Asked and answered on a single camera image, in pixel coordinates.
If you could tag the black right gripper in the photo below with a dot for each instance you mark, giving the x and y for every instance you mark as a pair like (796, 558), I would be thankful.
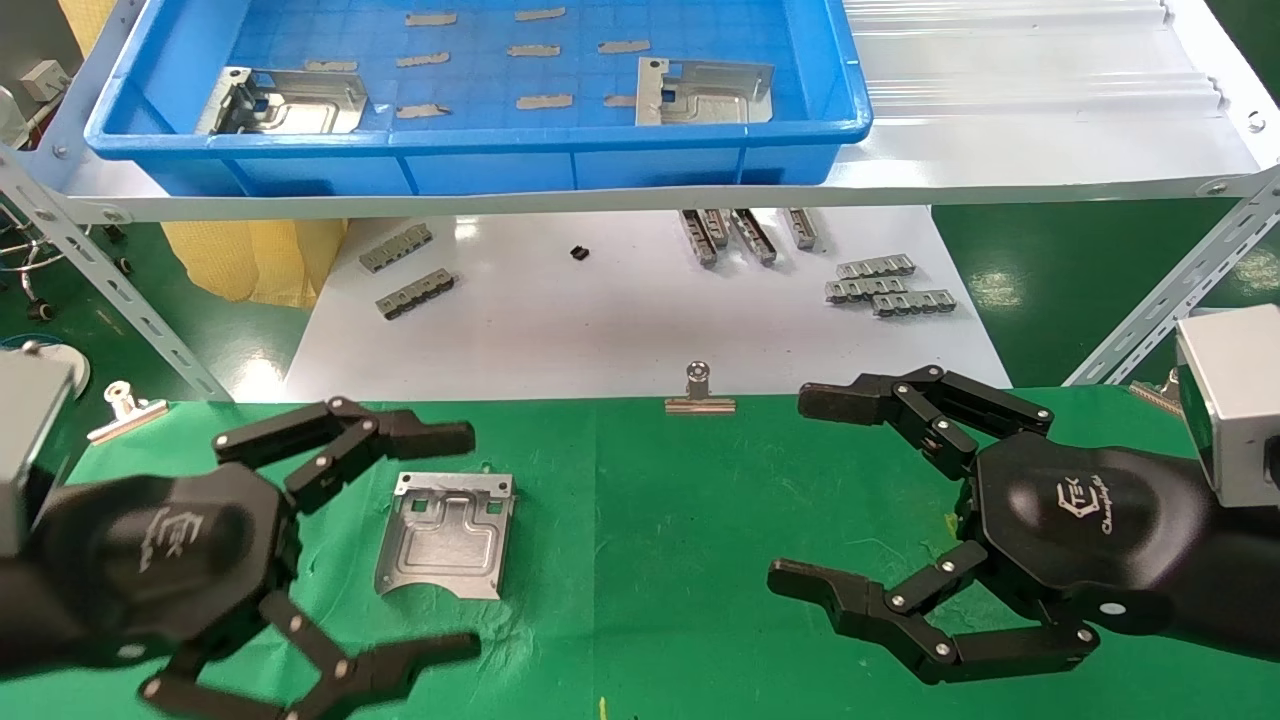
(1080, 520)

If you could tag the small grey box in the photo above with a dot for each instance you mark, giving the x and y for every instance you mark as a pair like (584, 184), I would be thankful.
(43, 80)

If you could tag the green cloth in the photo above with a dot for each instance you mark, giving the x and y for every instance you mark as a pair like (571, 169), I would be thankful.
(640, 550)

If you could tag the grey slotted metal bar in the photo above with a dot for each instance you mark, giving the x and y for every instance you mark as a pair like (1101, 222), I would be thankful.
(862, 290)
(415, 295)
(753, 237)
(876, 267)
(396, 248)
(697, 240)
(915, 303)
(716, 228)
(802, 228)

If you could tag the perforated steel angle strut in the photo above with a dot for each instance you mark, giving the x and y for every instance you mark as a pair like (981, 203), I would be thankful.
(110, 285)
(1170, 290)

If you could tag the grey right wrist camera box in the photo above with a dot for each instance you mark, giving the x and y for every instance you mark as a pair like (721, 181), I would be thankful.
(1235, 400)

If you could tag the stamped sheet metal part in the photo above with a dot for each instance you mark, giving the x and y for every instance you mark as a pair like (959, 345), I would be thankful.
(445, 540)
(300, 105)
(700, 100)

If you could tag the black caster wheel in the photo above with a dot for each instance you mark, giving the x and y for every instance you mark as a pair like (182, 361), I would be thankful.
(40, 310)

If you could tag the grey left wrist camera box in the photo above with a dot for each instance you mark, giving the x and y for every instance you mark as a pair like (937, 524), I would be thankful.
(30, 440)

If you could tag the white flat board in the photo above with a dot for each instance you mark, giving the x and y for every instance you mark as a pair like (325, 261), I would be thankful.
(620, 320)

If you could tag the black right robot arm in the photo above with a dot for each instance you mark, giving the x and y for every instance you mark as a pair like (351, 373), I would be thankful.
(1245, 600)

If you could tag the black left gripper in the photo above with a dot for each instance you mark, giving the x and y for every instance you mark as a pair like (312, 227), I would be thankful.
(160, 560)

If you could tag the silver binder clip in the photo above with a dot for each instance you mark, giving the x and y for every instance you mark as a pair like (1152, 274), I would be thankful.
(1155, 393)
(125, 420)
(699, 403)

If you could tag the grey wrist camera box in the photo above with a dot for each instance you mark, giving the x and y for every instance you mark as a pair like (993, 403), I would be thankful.
(1235, 400)
(30, 440)

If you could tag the yellow mesh bag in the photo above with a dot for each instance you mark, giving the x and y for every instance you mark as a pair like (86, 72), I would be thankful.
(250, 260)

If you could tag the white metal shelf board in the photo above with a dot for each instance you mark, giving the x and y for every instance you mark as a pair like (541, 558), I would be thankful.
(1000, 140)

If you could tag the white round disc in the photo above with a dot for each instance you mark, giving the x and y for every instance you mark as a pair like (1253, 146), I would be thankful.
(80, 372)

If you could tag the white corrugated sheet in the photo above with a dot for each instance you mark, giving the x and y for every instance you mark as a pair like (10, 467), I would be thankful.
(1020, 40)

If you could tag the blue plastic bin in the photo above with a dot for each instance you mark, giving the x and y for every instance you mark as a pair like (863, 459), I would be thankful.
(480, 160)

